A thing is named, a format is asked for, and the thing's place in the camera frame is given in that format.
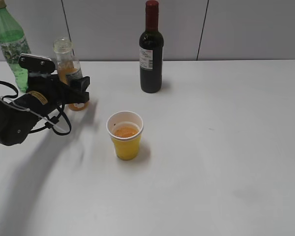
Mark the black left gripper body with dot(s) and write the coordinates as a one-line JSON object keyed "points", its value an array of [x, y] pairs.
{"points": [[46, 92]]}

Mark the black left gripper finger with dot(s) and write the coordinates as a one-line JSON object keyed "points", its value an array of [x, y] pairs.
{"points": [[76, 91]]}

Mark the orange juice bottle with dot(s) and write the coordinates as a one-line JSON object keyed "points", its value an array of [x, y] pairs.
{"points": [[68, 67]]}

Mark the yellow paper cup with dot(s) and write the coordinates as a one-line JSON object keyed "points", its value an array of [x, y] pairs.
{"points": [[125, 129]]}

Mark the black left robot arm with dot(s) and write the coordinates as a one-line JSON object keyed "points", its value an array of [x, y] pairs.
{"points": [[17, 120]]}

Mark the green plastic soda bottle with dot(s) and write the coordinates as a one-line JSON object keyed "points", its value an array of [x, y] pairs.
{"points": [[13, 42]]}

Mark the dark red wine bottle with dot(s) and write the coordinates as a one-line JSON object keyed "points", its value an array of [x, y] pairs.
{"points": [[151, 44]]}

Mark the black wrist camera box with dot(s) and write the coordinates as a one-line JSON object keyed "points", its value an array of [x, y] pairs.
{"points": [[34, 63]]}

